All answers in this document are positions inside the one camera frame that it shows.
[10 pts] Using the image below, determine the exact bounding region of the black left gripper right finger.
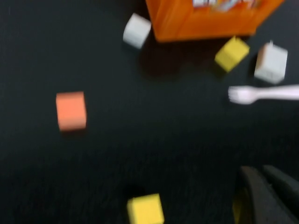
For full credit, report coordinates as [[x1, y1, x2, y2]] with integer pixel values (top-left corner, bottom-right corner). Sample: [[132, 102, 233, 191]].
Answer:
[[262, 164, 299, 217]]

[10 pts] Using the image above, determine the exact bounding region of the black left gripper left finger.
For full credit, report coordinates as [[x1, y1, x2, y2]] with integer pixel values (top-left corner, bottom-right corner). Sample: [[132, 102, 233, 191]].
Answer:
[[237, 165, 299, 224]]

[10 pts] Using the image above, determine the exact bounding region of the pink plastic fork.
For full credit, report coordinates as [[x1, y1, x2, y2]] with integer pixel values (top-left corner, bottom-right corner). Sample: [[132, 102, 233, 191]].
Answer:
[[227, 84, 299, 105]]

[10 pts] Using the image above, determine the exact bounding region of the orange plastic cutlery holder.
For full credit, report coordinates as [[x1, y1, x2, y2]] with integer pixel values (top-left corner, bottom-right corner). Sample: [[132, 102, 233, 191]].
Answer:
[[144, 0, 286, 43]]

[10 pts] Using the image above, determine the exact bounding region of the yellow foam cube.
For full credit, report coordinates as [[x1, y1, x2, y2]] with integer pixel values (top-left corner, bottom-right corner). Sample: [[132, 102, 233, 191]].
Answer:
[[126, 193, 165, 224], [214, 35, 251, 73]]

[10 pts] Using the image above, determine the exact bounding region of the orange foam cube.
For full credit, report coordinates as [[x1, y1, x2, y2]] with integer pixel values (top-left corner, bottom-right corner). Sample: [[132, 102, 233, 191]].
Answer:
[[55, 91, 87, 132]]

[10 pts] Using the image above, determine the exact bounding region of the white foam cube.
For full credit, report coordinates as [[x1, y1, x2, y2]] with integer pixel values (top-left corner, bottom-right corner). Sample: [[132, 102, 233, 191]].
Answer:
[[122, 12, 152, 50]]

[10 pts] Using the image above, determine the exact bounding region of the white USB wall charger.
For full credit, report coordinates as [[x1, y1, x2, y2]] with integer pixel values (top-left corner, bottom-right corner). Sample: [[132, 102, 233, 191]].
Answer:
[[254, 40, 289, 85]]

